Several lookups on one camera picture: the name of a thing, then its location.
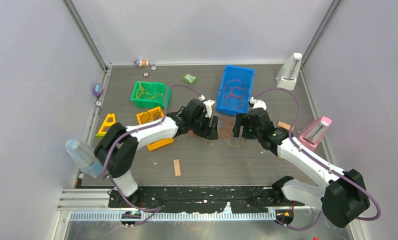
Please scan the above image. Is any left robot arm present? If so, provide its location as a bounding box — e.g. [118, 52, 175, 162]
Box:
[93, 99, 219, 207]

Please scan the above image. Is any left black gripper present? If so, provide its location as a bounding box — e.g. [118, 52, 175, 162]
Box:
[190, 112, 217, 140]

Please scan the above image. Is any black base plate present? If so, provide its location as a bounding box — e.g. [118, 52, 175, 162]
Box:
[127, 185, 303, 214]

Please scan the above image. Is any yellow cable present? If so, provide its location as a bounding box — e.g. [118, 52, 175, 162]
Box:
[135, 82, 166, 102]

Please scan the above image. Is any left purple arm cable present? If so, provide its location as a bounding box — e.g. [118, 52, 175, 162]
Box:
[101, 83, 205, 228]

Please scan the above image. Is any coloured cable bundle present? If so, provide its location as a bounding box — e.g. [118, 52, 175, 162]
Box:
[203, 117, 246, 149]

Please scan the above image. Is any small pink wooden block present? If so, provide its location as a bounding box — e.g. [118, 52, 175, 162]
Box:
[277, 121, 291, 130]

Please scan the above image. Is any green plastic bin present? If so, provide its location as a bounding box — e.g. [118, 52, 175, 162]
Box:
[130, 81, 172, 109]

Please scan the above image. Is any blue plastic bin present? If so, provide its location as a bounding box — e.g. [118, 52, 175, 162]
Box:
[216, 65, 255, 116]

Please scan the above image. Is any orange plastic bin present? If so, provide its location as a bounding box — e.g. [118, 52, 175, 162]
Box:
[136, 106, 174, 151]

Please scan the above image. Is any purple round toy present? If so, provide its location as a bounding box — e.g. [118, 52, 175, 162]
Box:
[93, 83, 104, 97]

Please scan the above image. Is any green number tile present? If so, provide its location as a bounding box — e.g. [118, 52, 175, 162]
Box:
[183, 73, 198, 85]

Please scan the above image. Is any pink metronome box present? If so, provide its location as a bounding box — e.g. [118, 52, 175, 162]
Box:
[297, 116, 332, 152]

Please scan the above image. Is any clear plastic bottle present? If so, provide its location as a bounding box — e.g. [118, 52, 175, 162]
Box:
[65, 138, 103, 178]

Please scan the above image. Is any small toy figure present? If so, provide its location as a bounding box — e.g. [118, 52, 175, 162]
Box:
[133, 59, 149, 67]

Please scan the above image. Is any white metronome box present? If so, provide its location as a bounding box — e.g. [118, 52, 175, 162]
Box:
[276, 52, 303, 91]

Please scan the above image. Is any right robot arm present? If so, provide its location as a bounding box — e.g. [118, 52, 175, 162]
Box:
[232, 107, 371, 228]

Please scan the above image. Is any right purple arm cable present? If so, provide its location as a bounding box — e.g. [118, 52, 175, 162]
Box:
[255, 87, 382, 232]

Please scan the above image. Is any yellow triangle block left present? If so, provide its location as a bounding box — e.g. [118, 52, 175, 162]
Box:
[95, 113, 117, 139]

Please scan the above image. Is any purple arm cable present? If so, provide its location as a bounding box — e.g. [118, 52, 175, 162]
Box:
[255, 87, 382, 232]
[101, 83, 205, 228]

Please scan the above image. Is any red cable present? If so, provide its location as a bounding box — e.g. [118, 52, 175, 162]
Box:
[221, 78, 250, 110]

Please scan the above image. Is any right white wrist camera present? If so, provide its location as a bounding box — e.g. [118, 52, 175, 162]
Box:
[249, 97, 267, 111]

